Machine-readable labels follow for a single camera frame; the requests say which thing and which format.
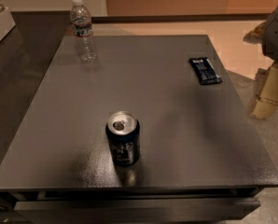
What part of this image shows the grey table drawer front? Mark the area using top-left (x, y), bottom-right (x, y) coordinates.
top-left (15, 198), bottom-right (260, 224)

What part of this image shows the dark blue rxbar wrapper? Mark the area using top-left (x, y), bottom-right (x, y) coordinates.
top-left (188, 57), bottom-right (222, 85)

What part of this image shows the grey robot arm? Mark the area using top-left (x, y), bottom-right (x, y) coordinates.
top-left (250, 6), bottom-right (278, 119)

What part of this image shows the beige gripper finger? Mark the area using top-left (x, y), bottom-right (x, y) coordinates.
top-left (250, 61), bottom-right (278, 119)

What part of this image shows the clear plastic water bottle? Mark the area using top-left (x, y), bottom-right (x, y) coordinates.
top-left (70, 0), bottom-right (97, 63)

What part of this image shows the dark blue pepsi can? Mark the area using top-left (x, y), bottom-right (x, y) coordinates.
top-left (105, 111), bottom-right (140, 166)

